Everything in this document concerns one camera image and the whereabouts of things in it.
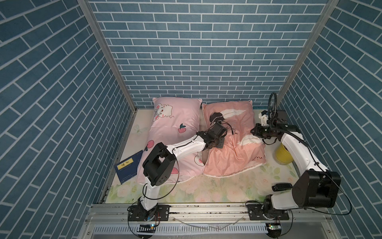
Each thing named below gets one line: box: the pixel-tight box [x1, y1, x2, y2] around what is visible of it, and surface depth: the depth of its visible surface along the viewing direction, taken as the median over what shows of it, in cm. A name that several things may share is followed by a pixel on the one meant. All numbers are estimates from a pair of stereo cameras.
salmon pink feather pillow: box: [201, 99, 267, 178], surface depth 85 cm
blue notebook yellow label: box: [113, 149, 144, 185], surface depth 89 cm
